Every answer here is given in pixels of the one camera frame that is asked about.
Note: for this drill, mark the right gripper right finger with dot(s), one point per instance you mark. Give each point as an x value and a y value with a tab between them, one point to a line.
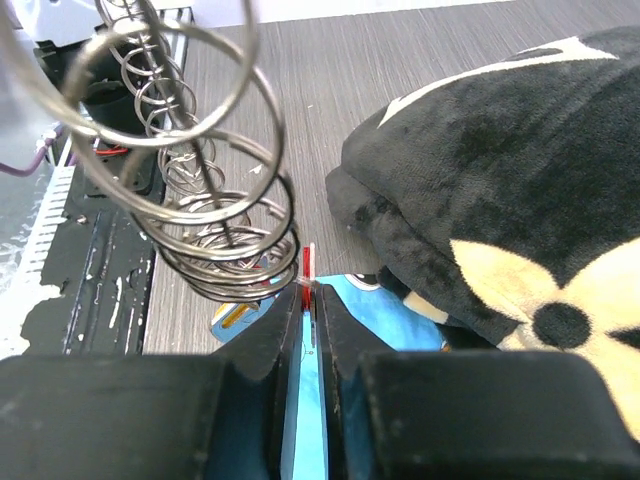
467	414

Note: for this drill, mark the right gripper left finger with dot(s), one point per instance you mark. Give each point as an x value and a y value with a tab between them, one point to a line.
227	415

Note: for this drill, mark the large metal keyring with rings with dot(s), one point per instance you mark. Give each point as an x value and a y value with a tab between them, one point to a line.
229	246

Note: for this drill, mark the red key tag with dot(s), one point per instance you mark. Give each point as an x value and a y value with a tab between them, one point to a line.
308	277

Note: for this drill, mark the blue cartoon print cloth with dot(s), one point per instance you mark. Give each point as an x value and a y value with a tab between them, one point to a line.
377	309

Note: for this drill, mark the black floral plush pillow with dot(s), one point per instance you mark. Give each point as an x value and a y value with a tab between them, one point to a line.
505	200

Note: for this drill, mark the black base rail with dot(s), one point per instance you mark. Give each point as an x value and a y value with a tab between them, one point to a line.
103	265

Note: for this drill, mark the white slotted cable duct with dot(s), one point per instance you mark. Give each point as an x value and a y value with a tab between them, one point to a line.
32	203

